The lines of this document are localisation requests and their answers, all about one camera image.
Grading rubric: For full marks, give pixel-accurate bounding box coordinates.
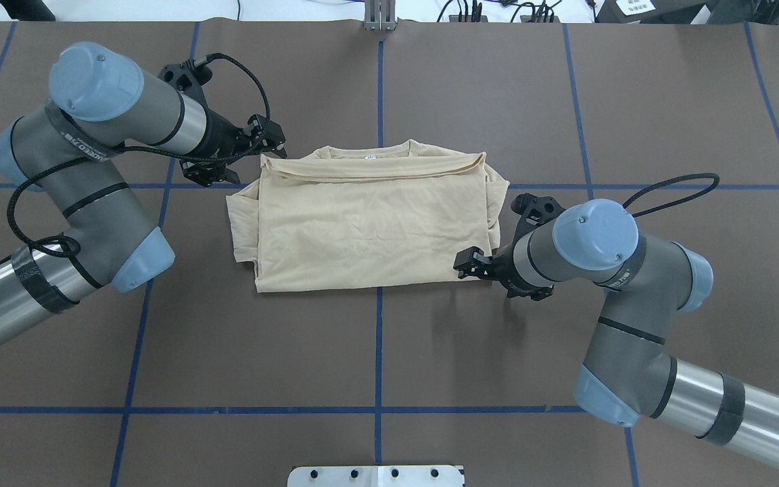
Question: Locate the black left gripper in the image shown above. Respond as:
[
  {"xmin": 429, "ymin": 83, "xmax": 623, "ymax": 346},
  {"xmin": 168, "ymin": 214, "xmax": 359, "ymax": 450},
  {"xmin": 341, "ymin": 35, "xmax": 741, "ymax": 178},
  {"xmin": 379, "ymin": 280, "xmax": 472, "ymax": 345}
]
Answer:
[{"xmin": 181, "ymin": 114, "xmax": 288, "ymax": 187}]

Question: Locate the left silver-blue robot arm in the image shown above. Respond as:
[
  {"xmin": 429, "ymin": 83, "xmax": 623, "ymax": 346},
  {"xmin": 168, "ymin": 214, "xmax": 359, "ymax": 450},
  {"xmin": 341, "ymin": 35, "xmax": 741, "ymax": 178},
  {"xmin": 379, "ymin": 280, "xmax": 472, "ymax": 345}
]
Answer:
[{"xmin": 0, "ymin": 41, "xmax": 285, "ymax": 346}]

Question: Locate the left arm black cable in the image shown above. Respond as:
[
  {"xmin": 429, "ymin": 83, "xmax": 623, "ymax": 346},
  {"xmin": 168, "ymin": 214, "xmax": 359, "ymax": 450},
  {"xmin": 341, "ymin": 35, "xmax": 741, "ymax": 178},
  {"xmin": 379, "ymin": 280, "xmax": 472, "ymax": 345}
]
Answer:
[{"xmin": 5, "ymin": 53, "xmax": 273, "ymax": 258}]

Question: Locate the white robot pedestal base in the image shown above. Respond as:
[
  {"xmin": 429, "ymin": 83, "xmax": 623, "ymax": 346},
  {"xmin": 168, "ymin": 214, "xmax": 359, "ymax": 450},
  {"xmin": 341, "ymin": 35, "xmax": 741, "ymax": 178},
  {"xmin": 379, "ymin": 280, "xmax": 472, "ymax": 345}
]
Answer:
[{"xmin": 287, "ymin": 465, "xmax": 467, "ymax": 486}]

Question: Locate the cream long-sleeve printed shirt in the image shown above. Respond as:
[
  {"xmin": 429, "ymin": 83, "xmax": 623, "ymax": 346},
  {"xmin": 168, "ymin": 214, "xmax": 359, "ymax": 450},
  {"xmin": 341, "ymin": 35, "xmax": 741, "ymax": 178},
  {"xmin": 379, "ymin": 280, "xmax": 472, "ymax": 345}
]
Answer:
[{"xmin": 226, "ymin": 140, "xmax": 510, "ymax": 293}]

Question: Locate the aluminium frame post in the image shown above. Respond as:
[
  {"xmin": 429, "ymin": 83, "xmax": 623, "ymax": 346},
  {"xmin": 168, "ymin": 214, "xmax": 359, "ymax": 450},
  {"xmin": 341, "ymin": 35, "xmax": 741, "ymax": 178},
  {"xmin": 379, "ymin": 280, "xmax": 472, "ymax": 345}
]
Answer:
[{"xmin": 364, "ymin": 0, "xmax": 398, "ymax": 32}]

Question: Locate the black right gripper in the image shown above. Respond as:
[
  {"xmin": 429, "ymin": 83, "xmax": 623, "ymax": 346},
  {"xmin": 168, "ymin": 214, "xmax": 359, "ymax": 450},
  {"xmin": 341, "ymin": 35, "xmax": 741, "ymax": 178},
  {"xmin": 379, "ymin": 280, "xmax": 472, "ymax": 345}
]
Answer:
[{"xmin": 452, "ymin": 243, "xmax": 554, "ymax": 301}]

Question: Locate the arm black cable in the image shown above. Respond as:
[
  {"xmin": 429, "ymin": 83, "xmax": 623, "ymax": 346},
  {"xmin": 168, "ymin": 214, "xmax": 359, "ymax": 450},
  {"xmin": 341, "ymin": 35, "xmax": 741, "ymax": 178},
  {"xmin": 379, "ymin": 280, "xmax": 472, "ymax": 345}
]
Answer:
[
  {"xmin": 619, "ymin": 173, "xmax": 722, "ymax": 218},
  {"xmin": 5, "ymin": 53, "xmax": 273, "ymax": 258}
]

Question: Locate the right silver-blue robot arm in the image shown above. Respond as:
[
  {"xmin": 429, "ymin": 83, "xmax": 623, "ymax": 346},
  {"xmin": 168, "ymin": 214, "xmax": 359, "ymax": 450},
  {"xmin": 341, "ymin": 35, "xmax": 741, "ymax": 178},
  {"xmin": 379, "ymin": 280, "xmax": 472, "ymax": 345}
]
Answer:
[{"xmin": 452, "ymin": 193, "xmax": 779, "ymax": 469}]

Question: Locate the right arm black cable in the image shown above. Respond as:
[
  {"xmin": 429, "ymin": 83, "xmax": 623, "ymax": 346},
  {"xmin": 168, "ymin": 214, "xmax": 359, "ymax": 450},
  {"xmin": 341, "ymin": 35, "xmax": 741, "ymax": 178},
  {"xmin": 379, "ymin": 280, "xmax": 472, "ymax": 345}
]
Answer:
[{"xmin": 619, "ymin": 173, "xmax": 722, "ymax": 218}]

